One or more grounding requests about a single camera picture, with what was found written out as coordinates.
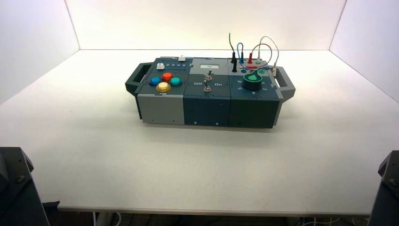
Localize red jumper cable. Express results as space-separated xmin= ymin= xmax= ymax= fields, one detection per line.
xmin=245 ymin=43 xmax=273 ymax=70

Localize white jumper cable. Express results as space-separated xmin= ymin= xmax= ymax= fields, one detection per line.
xmin=256 ymin=36 xmax=280 ymax=77

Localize white table leg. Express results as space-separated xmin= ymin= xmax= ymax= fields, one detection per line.
xmin=93 ymin=212 xmax=109 ymax=226

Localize green rotary knob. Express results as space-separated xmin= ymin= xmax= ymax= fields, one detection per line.
xmin=242 ymin=70 xmax=263 ymax=91

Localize white cables under table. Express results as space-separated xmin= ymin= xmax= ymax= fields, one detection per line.
xmin=299 ymin=217 xmax=368 ymax=226

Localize blue jumper cable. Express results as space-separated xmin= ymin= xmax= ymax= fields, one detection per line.
xmin=236 ymin=42 xmax=245 ymax=65

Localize black plug with thin wire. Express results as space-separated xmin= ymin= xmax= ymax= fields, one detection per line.
xmin=228 ymin=32 xmax=236 ymax=64

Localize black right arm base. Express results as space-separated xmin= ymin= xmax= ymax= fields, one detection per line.
xmin=368 ymin=150 xmax=399 ymax=226

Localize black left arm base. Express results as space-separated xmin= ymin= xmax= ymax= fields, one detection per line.
xmin=0 ymin=146 xmax=60 ymax=226

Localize grey and teal control box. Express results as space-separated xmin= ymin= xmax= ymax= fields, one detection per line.
xmin=125 ymin=56 xmax=296 ymax=129

